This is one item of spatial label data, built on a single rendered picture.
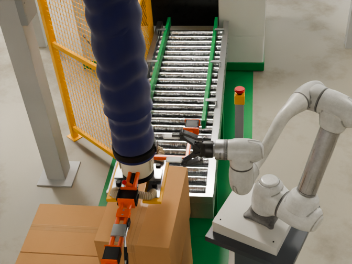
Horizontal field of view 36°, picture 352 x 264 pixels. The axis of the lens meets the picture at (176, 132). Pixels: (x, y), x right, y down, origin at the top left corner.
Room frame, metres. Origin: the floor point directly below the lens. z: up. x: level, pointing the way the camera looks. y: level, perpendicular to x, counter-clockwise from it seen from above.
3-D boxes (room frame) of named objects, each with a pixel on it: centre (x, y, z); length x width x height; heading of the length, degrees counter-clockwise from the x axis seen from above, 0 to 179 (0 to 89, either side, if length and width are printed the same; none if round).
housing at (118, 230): (1.61, 0.30, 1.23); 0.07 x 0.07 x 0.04; 80
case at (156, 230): (2.06, 0.21, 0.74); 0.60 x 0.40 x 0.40; 167
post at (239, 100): (2.91, -0.45, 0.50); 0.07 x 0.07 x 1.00; 80
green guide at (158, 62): (3.98, 0.14, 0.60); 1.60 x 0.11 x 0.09; 170
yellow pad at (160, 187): (2.05, 0.12, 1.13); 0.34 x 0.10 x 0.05; 170
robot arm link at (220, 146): (1.72, -0.18, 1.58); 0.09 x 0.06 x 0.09; 170
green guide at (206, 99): (3.89, -0.38, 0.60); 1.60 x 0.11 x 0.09; 170
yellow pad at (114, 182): (2.08, 0.31, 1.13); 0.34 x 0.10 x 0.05; 170
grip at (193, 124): (2.32, -0.09, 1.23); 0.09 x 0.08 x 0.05; 80
